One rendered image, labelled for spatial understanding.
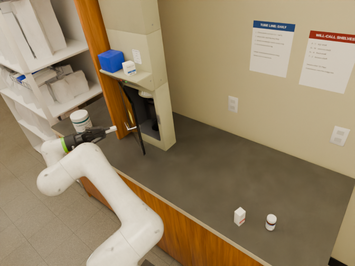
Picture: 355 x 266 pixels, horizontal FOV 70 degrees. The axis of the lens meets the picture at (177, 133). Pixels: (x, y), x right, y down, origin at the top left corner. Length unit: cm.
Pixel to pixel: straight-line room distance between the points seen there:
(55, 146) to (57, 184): 46
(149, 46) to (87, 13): 40
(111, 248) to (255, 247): 66
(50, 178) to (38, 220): 187
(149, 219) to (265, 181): 80
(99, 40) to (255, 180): 120
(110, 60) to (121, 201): 79
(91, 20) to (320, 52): 118
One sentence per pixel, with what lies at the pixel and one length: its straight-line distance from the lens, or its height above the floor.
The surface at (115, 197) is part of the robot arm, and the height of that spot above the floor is 133.
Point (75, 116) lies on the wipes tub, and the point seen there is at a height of 109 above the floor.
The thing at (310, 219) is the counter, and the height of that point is 94.
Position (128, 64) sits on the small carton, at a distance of 141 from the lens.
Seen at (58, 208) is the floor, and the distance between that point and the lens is 297.
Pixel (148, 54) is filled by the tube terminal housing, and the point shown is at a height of 161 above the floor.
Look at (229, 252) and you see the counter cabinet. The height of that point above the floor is 75.
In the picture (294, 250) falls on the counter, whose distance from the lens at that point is 134.
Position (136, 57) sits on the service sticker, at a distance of 145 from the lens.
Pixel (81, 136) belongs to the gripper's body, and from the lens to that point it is 155.
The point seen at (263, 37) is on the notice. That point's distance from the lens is 148.
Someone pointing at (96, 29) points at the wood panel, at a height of 170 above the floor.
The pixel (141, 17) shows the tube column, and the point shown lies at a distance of 132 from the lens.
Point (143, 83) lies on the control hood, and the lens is 137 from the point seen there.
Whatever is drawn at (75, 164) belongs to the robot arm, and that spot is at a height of 139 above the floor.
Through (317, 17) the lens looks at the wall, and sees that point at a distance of 138.
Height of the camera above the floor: 209
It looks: 38 degrees down
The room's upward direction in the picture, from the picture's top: 7 degrees counter-clockwise
